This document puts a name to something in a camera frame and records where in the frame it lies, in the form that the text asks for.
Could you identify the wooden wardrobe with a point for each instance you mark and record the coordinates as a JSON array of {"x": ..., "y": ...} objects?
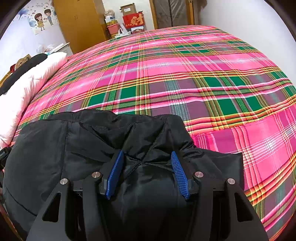
[{"x": 82, "y": 22}]

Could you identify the white nightstand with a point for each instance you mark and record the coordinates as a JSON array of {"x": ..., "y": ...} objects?
[{"x": 58, "y": 48}]

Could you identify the black pillow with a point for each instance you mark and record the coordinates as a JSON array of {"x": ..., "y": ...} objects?
[{"x": 11, "y": 78}]

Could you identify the white folded duvet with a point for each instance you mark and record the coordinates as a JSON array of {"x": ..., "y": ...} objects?
[{"x": 17, "y": 98}]

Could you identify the red gift box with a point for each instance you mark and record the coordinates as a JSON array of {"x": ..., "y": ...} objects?
[{"x": 134, "y": 20}]

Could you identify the teddy bear with santa hat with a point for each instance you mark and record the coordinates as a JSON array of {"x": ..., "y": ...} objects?
[{"x": 19, "y": 63}]

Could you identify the white shopping bag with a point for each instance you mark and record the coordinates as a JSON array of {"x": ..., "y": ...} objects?
[{"x": 122, "y": 32}]

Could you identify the pink plastic bin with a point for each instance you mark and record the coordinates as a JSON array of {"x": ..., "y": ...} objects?
[{"x": 113, "y": 29}]

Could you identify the brown cardboard box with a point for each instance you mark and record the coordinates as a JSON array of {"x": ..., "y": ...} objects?
[{"x": 128, "y": 9}]

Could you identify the black puffer jacket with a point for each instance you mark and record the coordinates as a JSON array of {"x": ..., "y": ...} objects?
[{"x": 147, "y": 204}]

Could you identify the wooden door frame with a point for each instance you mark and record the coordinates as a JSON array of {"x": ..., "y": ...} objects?
[{"x": 172, "y": 13}]

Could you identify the pink plaid bed sheet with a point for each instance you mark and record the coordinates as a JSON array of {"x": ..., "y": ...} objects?
[{"x": 231, "y": 97}]

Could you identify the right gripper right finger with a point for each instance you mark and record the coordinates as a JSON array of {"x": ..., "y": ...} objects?
[{"x": 185, "y": 175}]

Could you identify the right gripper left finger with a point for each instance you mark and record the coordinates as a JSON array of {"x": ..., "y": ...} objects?
[{"x": 110, "y": 172}]

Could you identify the cartoon couple wall poster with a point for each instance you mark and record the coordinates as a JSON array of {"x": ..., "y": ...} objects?
[{"x": 40, "y": 15}]

